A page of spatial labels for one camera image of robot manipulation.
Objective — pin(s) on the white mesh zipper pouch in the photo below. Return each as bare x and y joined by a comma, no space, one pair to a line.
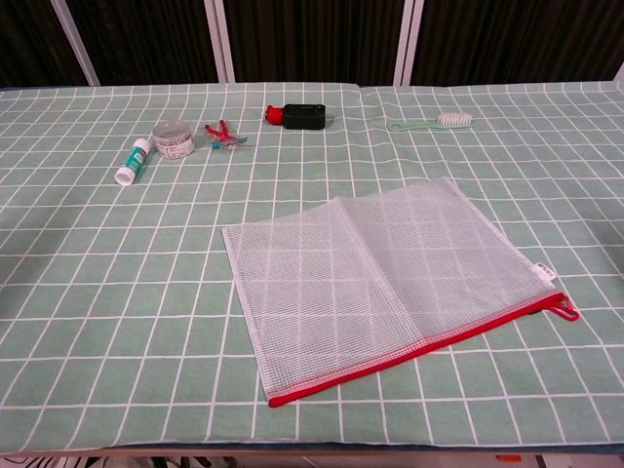
390,283

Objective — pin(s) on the clear jar of paper clips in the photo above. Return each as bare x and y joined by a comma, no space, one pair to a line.
173,139

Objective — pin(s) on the red blue clips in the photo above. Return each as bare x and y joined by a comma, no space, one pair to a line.
224,136

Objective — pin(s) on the green white checked tablecloth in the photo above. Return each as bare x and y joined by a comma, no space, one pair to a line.
122,292

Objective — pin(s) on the pale green brush white bristles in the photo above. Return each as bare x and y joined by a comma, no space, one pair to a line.
456,119

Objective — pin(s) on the green white glue stick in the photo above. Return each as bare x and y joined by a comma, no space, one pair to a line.
132,161

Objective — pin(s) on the white partition frame post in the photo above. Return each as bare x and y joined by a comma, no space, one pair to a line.
620,73
408,39
219,39
75,44

